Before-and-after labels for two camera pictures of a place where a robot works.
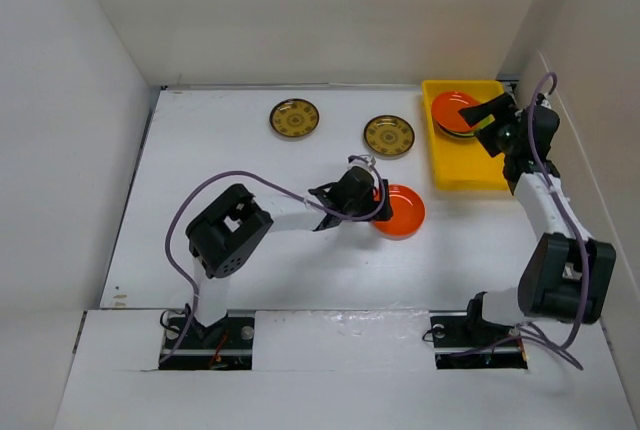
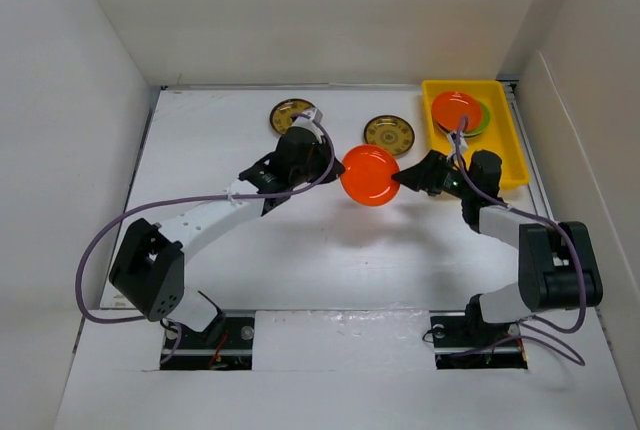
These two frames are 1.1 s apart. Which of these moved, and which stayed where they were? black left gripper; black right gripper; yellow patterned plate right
Moved: black left gripper; black right gripper
Stayed: yellow patterned plate right
